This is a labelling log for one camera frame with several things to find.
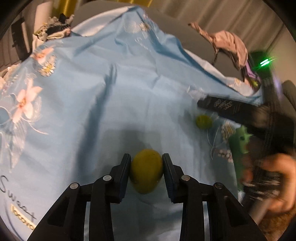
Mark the purple crumpled garment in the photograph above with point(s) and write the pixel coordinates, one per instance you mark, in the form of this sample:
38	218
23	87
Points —
250	76

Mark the black stand device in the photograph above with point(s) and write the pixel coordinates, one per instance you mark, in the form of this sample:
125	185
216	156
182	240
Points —
20	39

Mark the yellow patterned curtain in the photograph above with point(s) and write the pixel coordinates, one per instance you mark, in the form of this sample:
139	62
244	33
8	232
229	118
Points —
66	7

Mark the pink crumpled garment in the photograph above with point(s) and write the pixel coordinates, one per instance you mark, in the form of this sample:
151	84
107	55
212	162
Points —
227	42

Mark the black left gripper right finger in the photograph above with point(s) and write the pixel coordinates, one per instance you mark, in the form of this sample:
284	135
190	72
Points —
226	216

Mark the yellow lemon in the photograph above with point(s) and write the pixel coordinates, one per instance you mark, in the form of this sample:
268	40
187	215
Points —
146	171

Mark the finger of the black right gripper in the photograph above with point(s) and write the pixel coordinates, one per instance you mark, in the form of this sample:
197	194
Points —
240	112

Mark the white lamp shade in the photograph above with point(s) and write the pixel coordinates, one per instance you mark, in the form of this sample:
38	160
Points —
42	15

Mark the grey sofa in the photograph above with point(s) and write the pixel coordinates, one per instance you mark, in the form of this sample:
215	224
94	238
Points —
185	34

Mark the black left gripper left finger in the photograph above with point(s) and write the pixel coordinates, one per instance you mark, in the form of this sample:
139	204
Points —
65	220

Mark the green plastic bowl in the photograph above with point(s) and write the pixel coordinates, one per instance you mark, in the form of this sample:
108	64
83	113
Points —
237	143

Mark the person right hand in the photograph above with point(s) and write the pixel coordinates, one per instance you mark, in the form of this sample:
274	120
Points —
280	163

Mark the light blue floral cloth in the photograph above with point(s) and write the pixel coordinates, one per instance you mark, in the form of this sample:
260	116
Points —
59	127

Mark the green round fruit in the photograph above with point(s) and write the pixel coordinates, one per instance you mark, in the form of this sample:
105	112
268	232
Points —
204	122

